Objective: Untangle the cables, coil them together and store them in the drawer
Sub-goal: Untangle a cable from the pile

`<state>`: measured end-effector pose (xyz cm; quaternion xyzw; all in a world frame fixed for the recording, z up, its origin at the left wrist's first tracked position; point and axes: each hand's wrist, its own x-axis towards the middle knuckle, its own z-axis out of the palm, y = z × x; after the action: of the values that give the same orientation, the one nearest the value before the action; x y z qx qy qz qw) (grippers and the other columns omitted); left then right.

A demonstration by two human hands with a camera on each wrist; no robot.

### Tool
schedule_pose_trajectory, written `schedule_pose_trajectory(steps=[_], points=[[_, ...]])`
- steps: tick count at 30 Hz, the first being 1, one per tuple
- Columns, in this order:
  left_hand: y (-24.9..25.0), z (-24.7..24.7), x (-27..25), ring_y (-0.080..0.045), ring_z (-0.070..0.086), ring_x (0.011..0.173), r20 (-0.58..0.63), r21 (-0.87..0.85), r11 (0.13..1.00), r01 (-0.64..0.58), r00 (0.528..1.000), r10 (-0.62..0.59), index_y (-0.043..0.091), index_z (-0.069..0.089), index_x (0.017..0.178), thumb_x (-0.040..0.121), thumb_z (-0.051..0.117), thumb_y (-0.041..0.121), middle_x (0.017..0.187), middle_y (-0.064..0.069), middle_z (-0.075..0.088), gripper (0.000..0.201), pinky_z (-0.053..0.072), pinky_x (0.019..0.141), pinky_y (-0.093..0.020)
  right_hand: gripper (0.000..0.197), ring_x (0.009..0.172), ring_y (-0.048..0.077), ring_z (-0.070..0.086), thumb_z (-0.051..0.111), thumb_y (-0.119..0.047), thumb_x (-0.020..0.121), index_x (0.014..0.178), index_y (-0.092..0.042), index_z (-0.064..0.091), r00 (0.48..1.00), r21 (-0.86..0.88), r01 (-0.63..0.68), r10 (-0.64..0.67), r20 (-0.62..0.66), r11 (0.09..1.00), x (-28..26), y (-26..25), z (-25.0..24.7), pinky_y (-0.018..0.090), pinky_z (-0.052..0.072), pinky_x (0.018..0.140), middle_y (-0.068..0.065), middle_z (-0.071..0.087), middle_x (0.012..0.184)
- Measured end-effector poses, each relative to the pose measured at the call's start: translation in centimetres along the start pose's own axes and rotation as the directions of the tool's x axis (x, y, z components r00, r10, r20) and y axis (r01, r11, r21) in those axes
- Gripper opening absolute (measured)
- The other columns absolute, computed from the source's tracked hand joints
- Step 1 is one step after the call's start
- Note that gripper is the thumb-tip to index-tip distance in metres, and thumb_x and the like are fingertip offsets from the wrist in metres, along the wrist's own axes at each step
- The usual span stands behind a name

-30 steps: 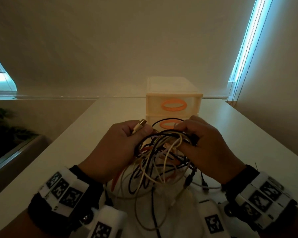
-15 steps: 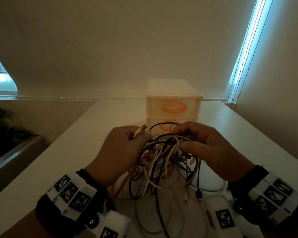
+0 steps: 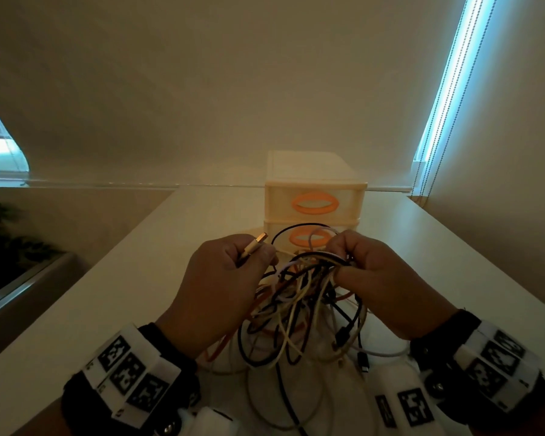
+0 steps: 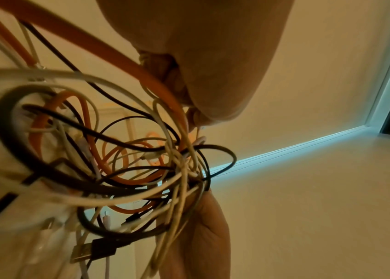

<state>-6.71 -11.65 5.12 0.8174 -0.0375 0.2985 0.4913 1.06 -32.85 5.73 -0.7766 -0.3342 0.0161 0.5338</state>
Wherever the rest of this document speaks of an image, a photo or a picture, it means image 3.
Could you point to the bright window corner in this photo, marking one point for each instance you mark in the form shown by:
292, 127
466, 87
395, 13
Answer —
0, 149

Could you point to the bright narrow window strip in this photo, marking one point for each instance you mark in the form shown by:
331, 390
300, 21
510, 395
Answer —
453, 63

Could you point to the person's left forearm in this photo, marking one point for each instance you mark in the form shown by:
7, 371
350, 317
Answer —
41, 424

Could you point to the person's left hand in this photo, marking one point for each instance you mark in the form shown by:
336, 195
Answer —
213, 290

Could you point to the person's right hand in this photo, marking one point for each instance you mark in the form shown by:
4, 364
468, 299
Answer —
390, 290

